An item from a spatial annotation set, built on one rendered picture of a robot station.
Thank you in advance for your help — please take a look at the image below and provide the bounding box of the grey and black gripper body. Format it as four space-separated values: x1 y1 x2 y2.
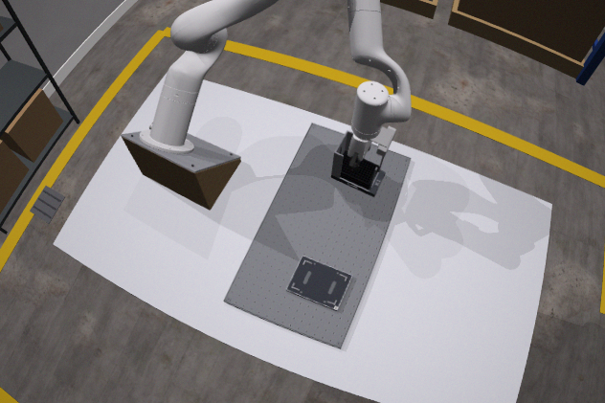
347 133 370 162

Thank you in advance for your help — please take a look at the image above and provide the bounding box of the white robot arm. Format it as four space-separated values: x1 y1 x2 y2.
139 0 412 157

